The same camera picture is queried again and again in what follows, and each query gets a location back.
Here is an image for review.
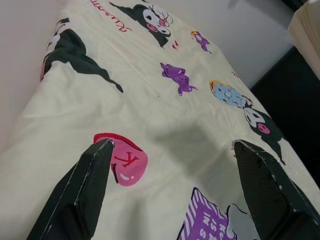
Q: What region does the cream cartoon print quilt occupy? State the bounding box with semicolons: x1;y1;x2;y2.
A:
0;0;303;240

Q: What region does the cream pleated curtain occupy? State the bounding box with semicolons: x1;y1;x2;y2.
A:
286;0;320;66

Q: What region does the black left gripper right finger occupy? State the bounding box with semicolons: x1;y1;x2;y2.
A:
231;139;320;240

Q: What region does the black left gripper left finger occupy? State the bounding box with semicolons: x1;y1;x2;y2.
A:
26;138;115;240

